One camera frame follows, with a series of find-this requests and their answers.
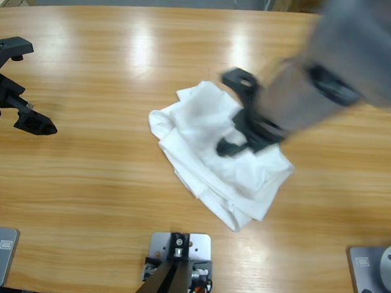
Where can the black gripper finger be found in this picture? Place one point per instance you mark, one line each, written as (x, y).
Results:
(229, 148)
(32, 128)
(41, 120)

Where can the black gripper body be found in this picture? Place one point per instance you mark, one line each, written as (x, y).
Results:
(255, 130)
(1, 93)

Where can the white t-shirt with small print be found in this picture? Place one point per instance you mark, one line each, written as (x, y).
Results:
(214, 160)

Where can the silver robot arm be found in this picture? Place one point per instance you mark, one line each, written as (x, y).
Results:
(334, 68)

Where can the white mounting block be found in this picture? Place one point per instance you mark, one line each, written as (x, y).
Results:
(201, 248)

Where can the brown cardboard box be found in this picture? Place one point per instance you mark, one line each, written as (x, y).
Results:
(295, 2)

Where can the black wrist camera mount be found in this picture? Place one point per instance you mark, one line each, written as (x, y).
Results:
(241, 81)
(10, 49)

